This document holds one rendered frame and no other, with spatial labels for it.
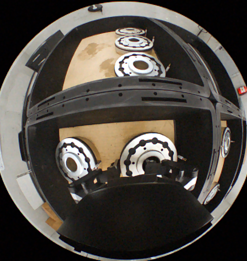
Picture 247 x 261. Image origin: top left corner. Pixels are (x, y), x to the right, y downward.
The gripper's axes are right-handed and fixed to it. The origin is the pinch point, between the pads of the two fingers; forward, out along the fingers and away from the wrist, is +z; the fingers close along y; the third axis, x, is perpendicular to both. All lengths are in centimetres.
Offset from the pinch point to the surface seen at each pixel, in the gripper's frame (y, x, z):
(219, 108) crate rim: 13.8, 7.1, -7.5
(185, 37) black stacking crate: 34, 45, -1
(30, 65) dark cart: -113, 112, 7
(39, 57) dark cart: -92, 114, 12
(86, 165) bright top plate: -7.7, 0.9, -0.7
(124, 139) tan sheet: -0.8, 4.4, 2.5
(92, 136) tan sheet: -6.8, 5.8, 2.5
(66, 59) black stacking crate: -14.6, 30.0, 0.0
